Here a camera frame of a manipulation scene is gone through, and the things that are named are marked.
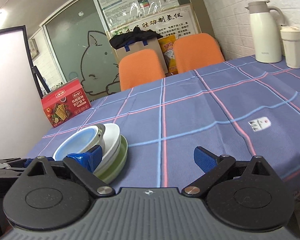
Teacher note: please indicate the black floor stand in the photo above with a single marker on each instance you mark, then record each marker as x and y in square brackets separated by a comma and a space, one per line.
[17, 69]

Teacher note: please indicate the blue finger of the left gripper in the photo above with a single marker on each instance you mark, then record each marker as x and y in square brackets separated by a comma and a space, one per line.
[28, 161]

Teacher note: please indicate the stainless steel bowl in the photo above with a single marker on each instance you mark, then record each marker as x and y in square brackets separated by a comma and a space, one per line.
[100, 137]

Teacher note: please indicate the white deep plate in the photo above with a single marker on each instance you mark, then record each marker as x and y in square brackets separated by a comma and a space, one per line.
[112, 140]

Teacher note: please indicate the blue plaid tablecloth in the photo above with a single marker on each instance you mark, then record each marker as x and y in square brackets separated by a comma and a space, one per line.
[240, 107]

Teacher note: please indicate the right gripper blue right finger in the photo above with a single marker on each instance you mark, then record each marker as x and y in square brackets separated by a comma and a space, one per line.
[215, 168]

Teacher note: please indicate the black cloth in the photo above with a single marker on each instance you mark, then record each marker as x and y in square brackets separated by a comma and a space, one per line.
[136, 35]

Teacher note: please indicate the cream travel cup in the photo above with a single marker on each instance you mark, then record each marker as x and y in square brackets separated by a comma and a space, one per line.
[291, 43]

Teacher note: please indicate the orange chair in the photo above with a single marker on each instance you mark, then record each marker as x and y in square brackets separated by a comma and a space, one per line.
[140, 68]
[196, 51]

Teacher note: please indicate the green round plate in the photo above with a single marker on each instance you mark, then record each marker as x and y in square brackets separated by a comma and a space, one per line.
[109, 175]

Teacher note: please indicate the left orange chair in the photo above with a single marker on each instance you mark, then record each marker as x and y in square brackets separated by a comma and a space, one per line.
[140, 68]

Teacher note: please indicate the framed calligraphy poster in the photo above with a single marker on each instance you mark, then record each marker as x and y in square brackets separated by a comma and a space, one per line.
[179, 21]

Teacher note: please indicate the cat drawing glass board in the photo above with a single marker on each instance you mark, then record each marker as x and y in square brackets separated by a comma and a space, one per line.
[82, 49]

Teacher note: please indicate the right orange chair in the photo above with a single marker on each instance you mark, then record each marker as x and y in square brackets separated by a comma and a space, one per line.
[196, 51]

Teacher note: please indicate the white thermos jug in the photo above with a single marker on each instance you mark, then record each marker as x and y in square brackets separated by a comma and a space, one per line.
[265, 22]

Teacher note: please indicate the brown paper bag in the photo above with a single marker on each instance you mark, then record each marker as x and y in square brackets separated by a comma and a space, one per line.
[141, 45]

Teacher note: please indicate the red cracker box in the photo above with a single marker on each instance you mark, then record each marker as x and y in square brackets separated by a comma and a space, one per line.
[65, 102]

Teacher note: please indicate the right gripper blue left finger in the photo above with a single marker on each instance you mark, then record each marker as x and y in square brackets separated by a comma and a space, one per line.
[81, 167]

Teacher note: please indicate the blue plastic bowl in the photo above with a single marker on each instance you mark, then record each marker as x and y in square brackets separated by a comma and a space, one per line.
[79, 142]

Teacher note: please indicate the yellow snack bag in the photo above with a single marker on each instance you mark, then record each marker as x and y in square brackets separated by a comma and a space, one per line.
[166, 45]

